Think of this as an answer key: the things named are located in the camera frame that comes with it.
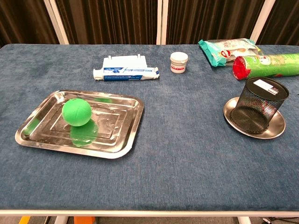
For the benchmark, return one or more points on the orange box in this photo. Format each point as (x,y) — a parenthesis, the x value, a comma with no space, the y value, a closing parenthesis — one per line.
(84,220)

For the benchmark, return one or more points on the rectangular steel tray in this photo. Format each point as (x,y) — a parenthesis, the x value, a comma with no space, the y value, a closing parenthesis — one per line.
(112,133)

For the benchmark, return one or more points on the white table frame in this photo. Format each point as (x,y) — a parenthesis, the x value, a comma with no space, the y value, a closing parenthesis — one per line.
(149,213)

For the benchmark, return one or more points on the white plastic box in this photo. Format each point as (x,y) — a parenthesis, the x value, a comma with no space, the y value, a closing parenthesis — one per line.
(123,61)

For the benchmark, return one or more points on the white blue toothpaste tube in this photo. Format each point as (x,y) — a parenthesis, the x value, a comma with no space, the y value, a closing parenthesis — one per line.
(126,74)

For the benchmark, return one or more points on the black mesh pen cup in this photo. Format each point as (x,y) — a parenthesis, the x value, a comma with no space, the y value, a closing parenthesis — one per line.
(259,105)

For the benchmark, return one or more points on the white partition post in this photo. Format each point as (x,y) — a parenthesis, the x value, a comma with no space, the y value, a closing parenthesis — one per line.
(57,23)
(264,21)
(161,23)

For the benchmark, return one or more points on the small white jar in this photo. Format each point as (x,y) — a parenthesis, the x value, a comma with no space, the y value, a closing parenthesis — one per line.
(179,63)

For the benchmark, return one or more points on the dark brown curtain panel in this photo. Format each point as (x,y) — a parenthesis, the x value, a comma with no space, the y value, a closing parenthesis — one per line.
(21,21)
(285,23)
(109,21)
(210,21)

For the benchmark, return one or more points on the green foam ball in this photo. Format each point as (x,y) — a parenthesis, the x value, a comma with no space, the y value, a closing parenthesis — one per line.
(76,112)

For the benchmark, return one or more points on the teal snack bag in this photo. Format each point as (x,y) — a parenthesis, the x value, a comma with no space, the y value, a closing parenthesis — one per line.
(213,53)

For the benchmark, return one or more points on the blue table cloth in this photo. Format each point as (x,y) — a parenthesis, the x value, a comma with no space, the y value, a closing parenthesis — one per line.
(175,168)

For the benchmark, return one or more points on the green chips can red lid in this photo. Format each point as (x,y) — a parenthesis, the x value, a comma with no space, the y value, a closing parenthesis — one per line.
(268,66)

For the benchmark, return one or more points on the round steel plate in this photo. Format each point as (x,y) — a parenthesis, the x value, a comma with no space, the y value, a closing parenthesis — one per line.
(276,129)

